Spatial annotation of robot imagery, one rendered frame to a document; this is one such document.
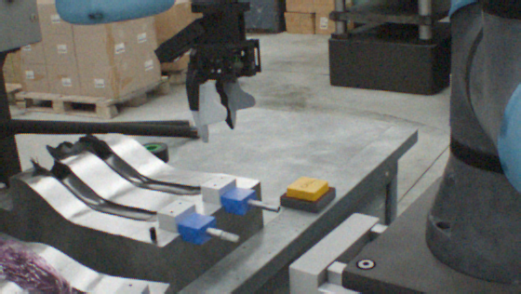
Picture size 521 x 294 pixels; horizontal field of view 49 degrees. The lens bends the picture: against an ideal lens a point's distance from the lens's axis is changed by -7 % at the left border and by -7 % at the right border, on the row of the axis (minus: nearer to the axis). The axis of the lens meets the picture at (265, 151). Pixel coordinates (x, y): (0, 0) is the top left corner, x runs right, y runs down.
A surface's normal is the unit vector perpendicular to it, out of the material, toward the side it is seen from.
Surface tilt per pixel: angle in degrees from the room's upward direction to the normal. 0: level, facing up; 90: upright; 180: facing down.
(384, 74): 90
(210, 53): 90
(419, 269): 0
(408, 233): 0
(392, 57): 90
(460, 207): 72
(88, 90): 90
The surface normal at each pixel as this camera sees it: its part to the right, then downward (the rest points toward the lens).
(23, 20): 0.84, 0.13
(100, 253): -0.54, 0.32
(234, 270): -0.07, -0.94
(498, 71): -0.98, 0.17
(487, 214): -0.61, 0.02
